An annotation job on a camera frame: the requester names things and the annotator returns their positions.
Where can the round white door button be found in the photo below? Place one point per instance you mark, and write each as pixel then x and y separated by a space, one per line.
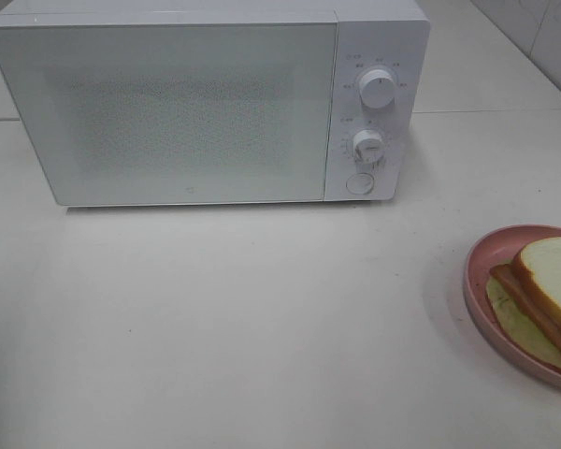
pixel 360 184

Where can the white timer knob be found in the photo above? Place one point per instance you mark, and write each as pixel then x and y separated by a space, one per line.
pixel 368 146

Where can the white microwave door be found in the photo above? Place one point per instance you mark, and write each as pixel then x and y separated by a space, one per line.
pixel 157 115

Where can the pink round plate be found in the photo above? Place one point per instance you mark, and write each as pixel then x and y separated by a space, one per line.
pixel 497 247

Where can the toast sandwich with lettuce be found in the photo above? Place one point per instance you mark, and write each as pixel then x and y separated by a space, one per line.
pixel 525 295

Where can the white microwave oven body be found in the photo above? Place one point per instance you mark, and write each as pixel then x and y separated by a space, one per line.
pixel 369 34

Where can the white upper power knob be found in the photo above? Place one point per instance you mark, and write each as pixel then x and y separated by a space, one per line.
pixel 377 88

